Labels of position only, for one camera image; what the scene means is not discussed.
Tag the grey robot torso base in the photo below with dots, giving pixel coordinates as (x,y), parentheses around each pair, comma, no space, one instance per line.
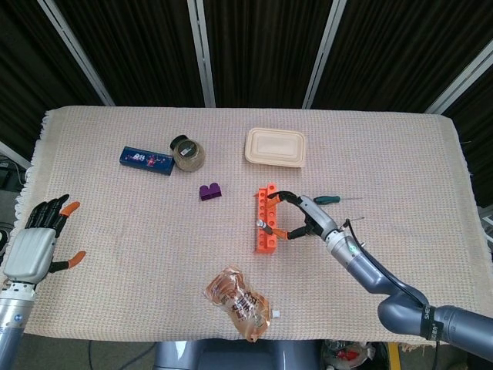
(239,356)

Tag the right black grey robot hand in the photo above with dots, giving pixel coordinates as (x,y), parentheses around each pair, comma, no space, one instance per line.
(319,217)

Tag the glass jar black lid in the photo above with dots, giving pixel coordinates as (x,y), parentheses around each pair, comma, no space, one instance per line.
(188,156)

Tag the purple toy building block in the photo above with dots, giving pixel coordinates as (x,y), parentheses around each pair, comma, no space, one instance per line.
(210,192)

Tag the beige lidded food container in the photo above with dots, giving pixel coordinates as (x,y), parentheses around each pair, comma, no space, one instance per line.
(275,148)

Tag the orange tube rack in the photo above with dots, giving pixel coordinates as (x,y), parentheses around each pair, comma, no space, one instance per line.
(265,246)

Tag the slim green screwdriver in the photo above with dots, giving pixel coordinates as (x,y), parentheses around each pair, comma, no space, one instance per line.
(327,199)

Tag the beige woven tablecloth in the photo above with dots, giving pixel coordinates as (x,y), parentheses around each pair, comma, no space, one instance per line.
(135,250)

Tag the white aluminium frame post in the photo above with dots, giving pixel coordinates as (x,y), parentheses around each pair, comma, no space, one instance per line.
(202,54)
(458,83)
(77,54)
(13,154)
(323,58)

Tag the thick green black screwdriver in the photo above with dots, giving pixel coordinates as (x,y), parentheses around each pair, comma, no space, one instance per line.
(360,220)

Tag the left black grey robot hand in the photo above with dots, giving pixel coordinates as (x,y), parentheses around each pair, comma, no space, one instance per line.
(29,254)

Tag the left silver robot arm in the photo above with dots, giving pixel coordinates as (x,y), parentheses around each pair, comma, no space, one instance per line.
(13,320)

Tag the black bin with trash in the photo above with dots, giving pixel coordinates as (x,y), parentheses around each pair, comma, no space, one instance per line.
(346,356)

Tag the bagged bread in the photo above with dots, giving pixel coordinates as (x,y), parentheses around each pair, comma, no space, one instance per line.
(239,304)

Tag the dark blue printed box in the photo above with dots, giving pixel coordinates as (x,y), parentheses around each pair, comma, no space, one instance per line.
(146,161)

